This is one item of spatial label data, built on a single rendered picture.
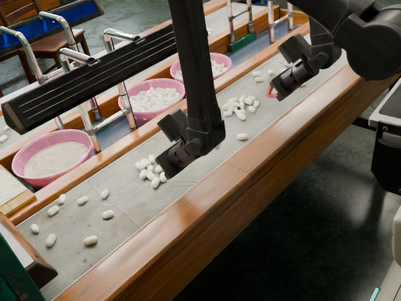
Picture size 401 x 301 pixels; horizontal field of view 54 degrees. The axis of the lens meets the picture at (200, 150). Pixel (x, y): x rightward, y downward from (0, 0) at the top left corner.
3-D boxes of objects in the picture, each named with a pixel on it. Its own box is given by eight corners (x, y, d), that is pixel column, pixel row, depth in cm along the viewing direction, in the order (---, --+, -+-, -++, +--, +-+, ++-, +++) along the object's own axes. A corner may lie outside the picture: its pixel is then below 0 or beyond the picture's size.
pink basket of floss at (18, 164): (107, 147, 145) (99, 125, 139) (89, 197, 124) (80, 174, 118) (39, 153, 148) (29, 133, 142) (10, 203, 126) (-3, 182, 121)
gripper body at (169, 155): (153, 159, 99) (163, 151, 93) (181, 140, 105) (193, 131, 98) (167, 180, 100) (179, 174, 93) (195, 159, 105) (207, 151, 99)
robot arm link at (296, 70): (314, 77, 105) (325, 68, 108) (299, 56, 104) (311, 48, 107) (298, 88, 110) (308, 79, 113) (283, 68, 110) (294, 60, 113)
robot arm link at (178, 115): (203, 151, 84) (226, 132, 89) (171, 108, 83) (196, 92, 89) (176, 168, 93) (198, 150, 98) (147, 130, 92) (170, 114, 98)
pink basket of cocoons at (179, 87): (199, 100, 163) (196, 80, 157) (171, 137, 144) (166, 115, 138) (144, 95, 173) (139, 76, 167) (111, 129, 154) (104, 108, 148)
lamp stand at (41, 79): (108, 126, 156) (71, 15, 130) (65, 152, 146) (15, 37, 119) (83, 113, 168) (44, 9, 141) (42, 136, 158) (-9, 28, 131)
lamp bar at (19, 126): (209, 36, 119) (206, 12, 115) (21, 137, 87) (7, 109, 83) (191, 32, 124) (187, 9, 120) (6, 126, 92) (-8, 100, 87)
